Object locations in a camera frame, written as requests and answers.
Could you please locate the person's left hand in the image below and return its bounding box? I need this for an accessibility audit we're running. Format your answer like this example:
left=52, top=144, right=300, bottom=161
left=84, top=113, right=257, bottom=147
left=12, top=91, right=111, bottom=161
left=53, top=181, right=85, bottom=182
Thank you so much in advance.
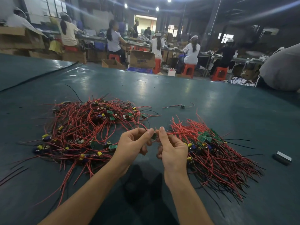
left=112, top=127, right=155, bottom=173

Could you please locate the person's right hand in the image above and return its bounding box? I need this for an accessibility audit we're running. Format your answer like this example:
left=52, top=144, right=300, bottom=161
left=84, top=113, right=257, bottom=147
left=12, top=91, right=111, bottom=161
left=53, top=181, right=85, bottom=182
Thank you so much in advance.
left=156, top=126, right=189, bottom=188

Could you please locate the red wire with yellow connector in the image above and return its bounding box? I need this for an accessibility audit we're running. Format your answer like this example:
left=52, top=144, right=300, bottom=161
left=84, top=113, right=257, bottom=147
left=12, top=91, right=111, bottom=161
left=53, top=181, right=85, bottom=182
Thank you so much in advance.
left=141, top=130, right=162, bottom=142

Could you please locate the lone wired component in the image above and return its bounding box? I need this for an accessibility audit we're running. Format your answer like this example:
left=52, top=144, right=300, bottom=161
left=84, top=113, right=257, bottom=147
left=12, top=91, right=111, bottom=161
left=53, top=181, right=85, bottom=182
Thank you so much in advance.
left=162, top=102, right=195, bottom=110

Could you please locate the pile of red-wired boards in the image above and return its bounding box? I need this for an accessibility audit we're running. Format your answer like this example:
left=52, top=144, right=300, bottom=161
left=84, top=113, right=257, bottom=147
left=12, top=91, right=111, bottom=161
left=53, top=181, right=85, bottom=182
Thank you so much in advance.
left=0, top=91, right=160, bottom=207

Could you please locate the sorted bundle of wired boards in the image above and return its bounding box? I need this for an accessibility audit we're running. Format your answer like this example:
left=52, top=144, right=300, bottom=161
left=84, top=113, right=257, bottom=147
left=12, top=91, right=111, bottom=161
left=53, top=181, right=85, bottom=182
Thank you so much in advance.
left=166, top=115, right=264, bottom=201

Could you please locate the person's left forearm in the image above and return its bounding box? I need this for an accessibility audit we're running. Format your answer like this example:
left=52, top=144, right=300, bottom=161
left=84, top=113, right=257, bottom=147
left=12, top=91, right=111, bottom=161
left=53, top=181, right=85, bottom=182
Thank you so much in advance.
left=38, top=164, right=125, bottom=225

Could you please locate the person's right forearm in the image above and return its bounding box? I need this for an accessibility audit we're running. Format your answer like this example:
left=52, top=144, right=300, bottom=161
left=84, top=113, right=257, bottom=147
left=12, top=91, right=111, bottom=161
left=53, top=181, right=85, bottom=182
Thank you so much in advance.
left=165, top=178, right=215, bottom=225

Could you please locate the dark green table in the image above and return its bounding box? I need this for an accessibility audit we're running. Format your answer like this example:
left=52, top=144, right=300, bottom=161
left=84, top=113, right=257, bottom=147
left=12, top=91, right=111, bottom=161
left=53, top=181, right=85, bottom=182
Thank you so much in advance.
left=0, top=54, right=300, bottom=225

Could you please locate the blue plastic crate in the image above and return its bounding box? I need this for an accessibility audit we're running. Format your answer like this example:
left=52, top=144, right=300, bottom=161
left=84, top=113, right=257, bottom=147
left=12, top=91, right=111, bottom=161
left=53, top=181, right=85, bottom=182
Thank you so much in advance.
left=127, top=67, right=155, bottom=73

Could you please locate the heap of black white items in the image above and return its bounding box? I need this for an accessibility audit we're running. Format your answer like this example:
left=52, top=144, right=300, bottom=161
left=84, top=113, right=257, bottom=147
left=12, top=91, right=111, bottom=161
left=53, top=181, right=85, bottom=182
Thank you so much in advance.
left=231, top=77, right=255, bottom=87

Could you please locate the small black grey block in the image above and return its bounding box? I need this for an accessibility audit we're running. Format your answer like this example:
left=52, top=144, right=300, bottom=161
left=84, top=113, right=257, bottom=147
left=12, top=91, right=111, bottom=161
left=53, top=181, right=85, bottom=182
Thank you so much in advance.
left=273, top=151, right=293, bottom=166

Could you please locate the yellow sack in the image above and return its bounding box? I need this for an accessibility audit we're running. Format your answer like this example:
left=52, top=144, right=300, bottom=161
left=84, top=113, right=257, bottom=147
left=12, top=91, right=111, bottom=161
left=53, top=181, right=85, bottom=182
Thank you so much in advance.
left=49, top=40, right=63, bottom=54

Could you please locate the large open cardboard box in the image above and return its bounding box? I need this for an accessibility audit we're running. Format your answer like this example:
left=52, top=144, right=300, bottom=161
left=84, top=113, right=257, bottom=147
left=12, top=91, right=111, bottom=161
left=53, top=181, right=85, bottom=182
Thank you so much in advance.
left=0, top=27, right=47, bottom=50

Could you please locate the grid window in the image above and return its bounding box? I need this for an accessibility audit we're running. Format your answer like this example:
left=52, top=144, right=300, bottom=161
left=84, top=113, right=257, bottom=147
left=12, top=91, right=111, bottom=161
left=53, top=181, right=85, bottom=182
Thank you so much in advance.
left=41, top=0, right=67, bottom=18

